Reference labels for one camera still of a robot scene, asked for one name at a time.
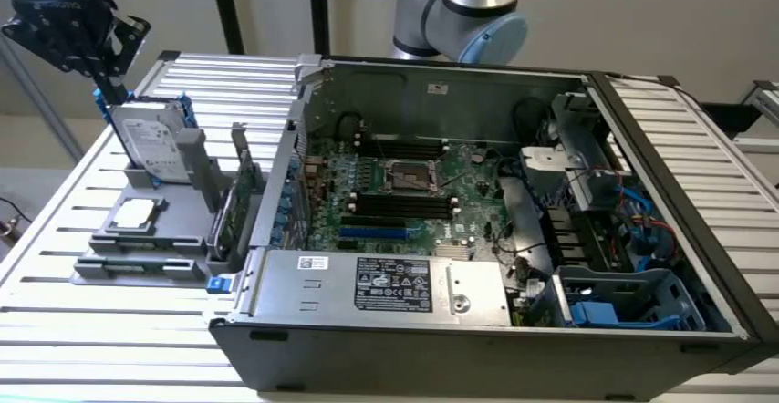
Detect black RAM slot bank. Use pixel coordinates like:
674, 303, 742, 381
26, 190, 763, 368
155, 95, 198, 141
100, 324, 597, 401
355, 134, 451, 161
350, 190, 459, 218

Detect black expansion slot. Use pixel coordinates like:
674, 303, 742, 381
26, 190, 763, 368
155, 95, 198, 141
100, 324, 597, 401
338, 214, 409, 230

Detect blue expansion slot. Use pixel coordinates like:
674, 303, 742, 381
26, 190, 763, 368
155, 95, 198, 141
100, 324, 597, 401
338, 225, 410, 241

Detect black stand pole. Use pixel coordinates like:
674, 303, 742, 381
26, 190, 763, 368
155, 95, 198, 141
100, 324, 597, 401
306, 0, 333, 57
203, 0, 246, 56

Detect silver hard disk drive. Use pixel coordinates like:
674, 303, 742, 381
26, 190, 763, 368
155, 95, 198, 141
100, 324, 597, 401
111, 98, 191, 184

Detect grey parts rack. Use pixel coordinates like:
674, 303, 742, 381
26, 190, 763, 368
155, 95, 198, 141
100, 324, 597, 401
70, 122, 267, 288

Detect silver CPU chip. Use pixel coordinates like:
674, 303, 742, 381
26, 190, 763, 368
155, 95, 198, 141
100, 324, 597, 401
114, 199, 167, 230

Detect green graphics card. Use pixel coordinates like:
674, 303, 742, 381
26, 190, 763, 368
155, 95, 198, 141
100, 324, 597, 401
204, 122, 265, 259

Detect blue case latch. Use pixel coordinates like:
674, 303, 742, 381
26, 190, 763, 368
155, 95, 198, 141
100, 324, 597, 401
206, 274, 237, 295

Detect green motherboard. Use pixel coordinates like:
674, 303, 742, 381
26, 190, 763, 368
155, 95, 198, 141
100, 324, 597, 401
298, 136, 550, 270

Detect silver power supply unit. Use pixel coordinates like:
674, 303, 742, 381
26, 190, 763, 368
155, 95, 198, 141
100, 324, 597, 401
250, 249, 511, 327

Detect silver chipset heatsink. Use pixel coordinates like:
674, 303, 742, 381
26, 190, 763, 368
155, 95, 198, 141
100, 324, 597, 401
434, 244, 475, 262

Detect metal drive cage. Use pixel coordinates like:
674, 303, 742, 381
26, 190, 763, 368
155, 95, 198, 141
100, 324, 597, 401
519, 92, 623, 211

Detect black fan shroud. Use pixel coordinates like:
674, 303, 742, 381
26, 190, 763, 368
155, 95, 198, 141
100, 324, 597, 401
539, 205, 635, 273

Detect open black PC case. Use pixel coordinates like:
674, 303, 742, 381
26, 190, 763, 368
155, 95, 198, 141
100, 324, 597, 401
207, 54, 779, 394

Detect black box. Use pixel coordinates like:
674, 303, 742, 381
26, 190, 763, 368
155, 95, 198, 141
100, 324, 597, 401
699, 100, 758, 134

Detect grey blue disk bay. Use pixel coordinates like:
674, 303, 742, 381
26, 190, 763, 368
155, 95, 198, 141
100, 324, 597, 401
550, 264, 713, 332

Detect aluminium profile post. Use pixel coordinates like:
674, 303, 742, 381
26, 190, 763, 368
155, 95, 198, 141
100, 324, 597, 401
0, 33, 84, 163

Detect black cable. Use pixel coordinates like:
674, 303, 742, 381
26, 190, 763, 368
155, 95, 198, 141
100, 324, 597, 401
0, 196, 35, 241

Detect CPU socket with metal frame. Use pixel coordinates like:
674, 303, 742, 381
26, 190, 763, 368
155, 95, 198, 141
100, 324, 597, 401
374, 160, 441, 193

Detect black looped wire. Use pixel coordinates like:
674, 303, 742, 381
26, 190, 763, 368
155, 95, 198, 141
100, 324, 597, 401
509, 97, 559, 145

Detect red wire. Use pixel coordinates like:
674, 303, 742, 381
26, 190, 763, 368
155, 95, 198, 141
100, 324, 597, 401
613, 170, 673, 240

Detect blue wire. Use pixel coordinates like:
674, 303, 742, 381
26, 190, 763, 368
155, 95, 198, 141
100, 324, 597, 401
611, 182, 678, 270

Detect aluminium frame table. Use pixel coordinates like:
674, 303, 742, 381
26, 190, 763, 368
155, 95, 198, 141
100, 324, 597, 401
733, 78, 779, 154

